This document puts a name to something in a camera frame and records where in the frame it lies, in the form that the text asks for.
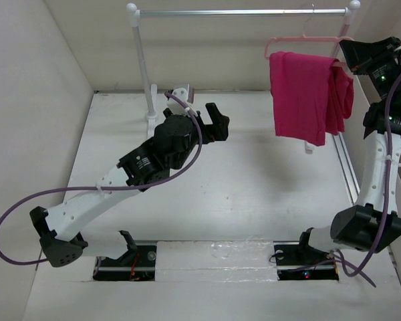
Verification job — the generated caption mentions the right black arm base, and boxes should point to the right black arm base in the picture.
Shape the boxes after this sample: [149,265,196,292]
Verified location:
[269,237,339,281]

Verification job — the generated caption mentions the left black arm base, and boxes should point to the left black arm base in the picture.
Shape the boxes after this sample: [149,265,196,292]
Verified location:
[92,231,158,282]

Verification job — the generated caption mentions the pink plastic hanger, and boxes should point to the pink plastic hanger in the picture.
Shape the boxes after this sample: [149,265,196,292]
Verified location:
[263,23,352,60]

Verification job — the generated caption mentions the white clothes rack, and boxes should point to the white clothes rack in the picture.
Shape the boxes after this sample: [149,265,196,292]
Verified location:
[126,1,361,138]

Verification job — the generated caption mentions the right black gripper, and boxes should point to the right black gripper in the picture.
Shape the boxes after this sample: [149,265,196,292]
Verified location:
[342,35,401,104]

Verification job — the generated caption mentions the pink trousers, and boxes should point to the pink trousers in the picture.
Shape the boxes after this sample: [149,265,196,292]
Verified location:
[269,51,354,146]

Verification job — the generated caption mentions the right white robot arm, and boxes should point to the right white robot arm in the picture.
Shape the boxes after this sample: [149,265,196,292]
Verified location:
[295,37,401,263]

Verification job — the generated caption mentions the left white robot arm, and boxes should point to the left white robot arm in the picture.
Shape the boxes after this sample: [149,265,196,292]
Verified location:
[29,87,230,268]

